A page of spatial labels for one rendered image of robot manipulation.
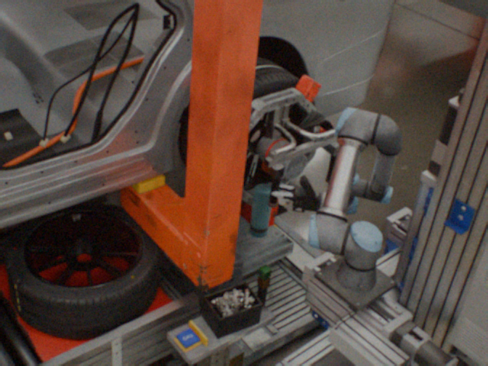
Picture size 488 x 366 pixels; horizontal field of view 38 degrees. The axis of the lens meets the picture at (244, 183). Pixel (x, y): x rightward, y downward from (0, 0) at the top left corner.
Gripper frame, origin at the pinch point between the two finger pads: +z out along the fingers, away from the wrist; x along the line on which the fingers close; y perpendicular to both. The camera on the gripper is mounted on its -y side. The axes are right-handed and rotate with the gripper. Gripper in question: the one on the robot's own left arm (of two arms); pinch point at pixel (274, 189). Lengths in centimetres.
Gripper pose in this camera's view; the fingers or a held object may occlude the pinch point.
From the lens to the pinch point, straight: 298.7
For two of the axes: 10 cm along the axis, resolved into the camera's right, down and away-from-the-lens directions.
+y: -0.9, 8.0, 5.9
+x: 1.3, -5.8, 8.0
